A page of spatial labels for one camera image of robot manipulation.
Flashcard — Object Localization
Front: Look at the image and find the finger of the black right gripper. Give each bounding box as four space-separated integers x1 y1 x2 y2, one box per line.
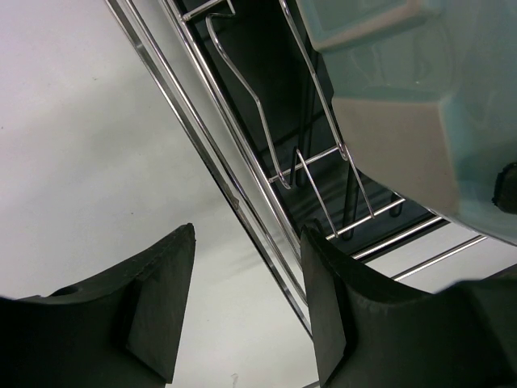
492 162 517 214

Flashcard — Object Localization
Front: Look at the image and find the black drip tray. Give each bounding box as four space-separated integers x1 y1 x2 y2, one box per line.
170 1 443 259

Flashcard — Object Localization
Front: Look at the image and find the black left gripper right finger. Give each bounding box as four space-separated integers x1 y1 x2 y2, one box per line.
301 227 516 387

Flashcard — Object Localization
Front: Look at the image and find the light green rectangular plate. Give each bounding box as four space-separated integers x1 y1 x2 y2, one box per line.
298 1 516 244

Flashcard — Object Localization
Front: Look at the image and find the metal wire dish rack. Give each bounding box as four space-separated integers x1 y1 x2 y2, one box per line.
108 1 490 330

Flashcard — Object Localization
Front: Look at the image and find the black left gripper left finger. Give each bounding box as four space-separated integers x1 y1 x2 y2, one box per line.
1 223 195 387

